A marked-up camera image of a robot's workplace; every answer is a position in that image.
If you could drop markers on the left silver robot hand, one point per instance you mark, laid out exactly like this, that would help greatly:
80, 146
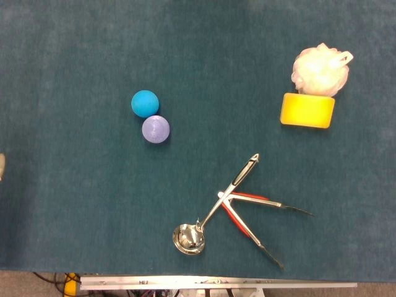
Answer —
1, 165

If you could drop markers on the light blue ball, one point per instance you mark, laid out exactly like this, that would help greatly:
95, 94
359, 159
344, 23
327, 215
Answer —
145, 104

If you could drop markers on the dark blue ball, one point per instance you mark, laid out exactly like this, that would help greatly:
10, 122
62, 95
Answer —
155, 129

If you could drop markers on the steel tongs red grips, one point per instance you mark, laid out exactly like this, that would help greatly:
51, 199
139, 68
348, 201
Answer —
263, 201

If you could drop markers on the yellow sponge block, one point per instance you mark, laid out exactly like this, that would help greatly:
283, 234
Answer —
307, 109

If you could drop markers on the white mesh bath pouf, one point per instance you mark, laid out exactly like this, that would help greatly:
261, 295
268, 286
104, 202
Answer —
320, 71

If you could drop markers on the yellow box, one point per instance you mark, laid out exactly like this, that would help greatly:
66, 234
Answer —
71, 286

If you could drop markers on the teal carpet table mat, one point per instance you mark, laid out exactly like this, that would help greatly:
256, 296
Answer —
198, 62

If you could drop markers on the aluminium rail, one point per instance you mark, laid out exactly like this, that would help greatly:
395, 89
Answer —
216, 282

